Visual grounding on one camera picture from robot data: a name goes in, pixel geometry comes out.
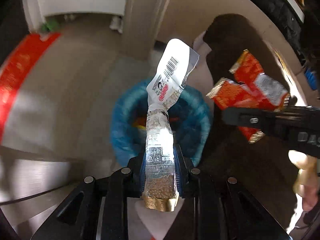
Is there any red snack bag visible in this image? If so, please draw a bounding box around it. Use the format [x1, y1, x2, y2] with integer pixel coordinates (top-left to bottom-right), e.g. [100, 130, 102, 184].
[206, 49, 291, 144]

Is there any green potted plant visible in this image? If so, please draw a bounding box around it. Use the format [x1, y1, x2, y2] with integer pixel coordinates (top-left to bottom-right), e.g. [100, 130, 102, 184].
[40, 20, 60, 33]

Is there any blue cloth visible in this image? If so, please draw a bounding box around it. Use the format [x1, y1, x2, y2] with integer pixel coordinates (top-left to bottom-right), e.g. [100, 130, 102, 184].
[304, 68, 317, 90]

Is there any red door mat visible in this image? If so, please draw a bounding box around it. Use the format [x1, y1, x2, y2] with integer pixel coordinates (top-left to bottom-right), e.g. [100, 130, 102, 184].
[1, 32, 61, 136]

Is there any person's right hand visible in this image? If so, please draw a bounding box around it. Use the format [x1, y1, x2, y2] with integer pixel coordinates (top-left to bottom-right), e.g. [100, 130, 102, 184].
[289, 150, 319, 212]

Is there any blue-lined trash bin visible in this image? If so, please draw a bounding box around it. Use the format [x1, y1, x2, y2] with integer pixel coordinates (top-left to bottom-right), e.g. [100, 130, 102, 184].
[110, 80, 213, 166]

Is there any black hanging cloth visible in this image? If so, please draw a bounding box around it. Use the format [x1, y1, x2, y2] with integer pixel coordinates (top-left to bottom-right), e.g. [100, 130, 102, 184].
[250, 0, 306, 64]

